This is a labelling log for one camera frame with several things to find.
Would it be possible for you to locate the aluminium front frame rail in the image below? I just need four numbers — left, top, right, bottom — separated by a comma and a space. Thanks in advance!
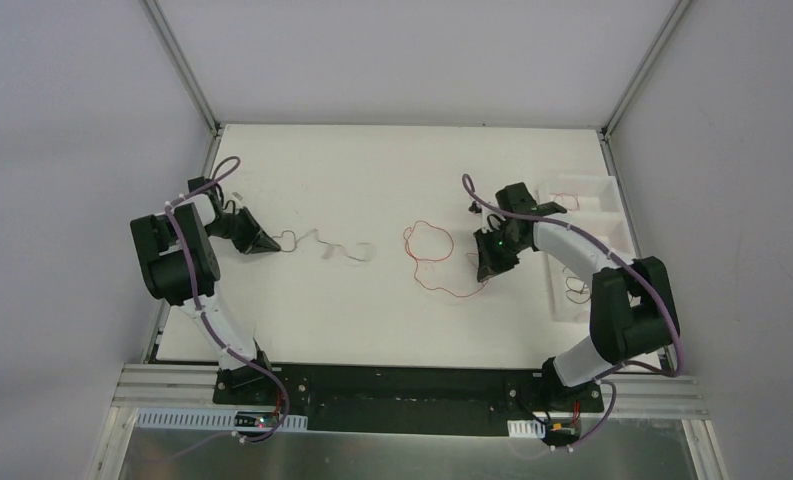
112, 364, 710, 420

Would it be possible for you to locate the right aluminium corner post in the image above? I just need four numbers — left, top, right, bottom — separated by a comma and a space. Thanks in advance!
601, 0, 694, 141

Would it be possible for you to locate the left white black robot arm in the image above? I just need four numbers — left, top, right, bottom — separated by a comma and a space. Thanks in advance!
129, 176, 282, 405

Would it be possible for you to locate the right white slotted cable duct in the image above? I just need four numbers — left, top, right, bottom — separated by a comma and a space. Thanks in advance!
507, 419, 546, 439

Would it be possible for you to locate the aluminium corner post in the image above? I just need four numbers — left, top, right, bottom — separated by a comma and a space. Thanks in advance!
140, 0, 220, 137
601, 0, 694, 141

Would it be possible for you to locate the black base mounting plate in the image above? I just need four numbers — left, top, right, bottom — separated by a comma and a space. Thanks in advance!
213, 363, 604, 437

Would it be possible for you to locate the left green controller board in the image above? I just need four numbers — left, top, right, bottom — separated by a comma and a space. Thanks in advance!
234, 411, 280, 430

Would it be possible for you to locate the left white slotted cable duct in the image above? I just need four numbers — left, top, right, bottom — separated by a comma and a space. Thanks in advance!
135, 408, 274, 433

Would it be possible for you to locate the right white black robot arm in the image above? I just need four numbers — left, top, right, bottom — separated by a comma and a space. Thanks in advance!
462, 175, 681, 410

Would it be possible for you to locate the white foam compartment tray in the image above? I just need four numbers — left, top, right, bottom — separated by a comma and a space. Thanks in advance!
536, 174, 636, 324

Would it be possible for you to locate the white slotted cable duct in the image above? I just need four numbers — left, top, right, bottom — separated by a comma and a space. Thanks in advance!
135, 408, 274, 433
507, 419, 546, 439

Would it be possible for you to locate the left aluminium corner post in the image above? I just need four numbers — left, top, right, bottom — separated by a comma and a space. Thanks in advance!
140, 0, 220, 137

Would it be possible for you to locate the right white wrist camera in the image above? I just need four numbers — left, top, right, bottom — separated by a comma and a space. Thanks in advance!
468, 200, 493, 217

